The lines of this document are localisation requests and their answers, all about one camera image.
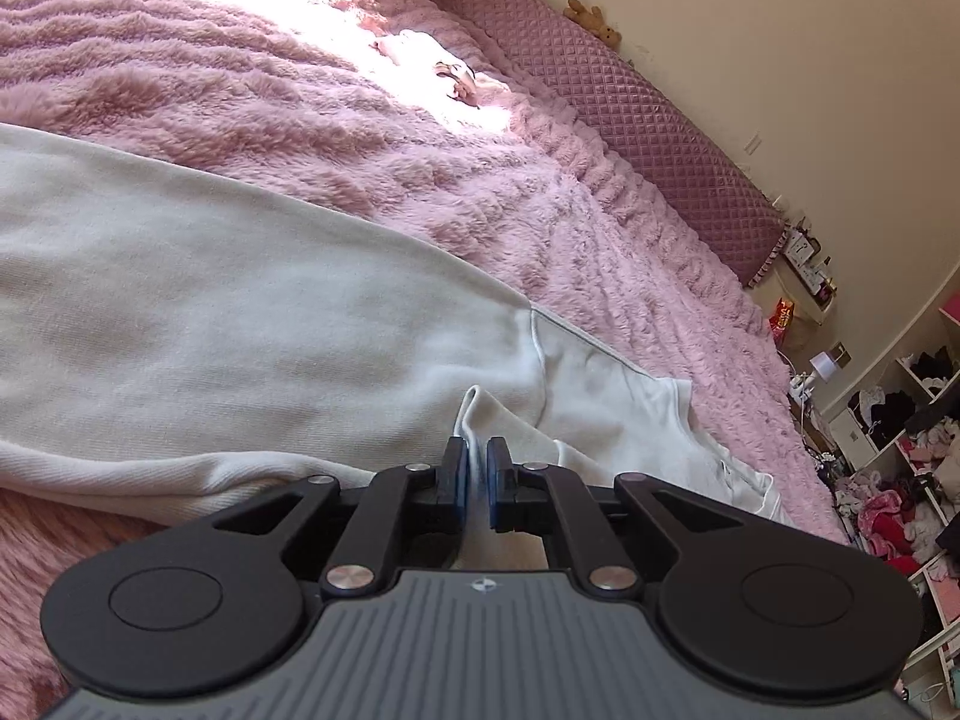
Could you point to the white power strip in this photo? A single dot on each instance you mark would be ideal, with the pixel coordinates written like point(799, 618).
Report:
point(801, 388)

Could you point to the pink fluffy blanket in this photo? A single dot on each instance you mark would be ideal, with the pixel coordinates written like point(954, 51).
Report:
point(300, 90)

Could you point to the white sweatshirt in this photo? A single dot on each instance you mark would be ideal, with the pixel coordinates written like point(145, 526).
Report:
point(225, 315)

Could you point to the pile of colourful clothes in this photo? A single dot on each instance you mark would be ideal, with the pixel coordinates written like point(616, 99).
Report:
point(892, 510)

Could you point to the wall shelf with trinkets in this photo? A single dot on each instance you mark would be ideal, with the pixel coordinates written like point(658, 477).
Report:
point(808, 266)

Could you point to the red snack bag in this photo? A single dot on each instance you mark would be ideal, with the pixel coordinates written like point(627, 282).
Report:
point(781, 316)

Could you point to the purple quilted headboard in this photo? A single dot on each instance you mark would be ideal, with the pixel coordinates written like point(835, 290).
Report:
point(637, 127)

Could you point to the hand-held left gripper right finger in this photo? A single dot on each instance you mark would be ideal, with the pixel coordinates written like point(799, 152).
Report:
point(496, 481)

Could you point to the brown teddy bear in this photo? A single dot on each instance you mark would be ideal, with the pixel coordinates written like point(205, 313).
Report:
point(587, 15)

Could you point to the white table lamp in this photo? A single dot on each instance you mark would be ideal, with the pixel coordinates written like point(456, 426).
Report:
point(823, 366)

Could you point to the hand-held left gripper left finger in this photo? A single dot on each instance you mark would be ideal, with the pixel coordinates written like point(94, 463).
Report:
point(454, 481)

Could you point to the white wall socket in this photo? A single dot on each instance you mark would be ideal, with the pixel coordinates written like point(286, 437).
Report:
point(754, 144)

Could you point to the white open wardrobe shelf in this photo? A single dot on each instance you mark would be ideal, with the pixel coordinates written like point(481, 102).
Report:
point(934, 615)

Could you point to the wooden nightstand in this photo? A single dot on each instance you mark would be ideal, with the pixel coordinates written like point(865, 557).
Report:
point(814, 420)

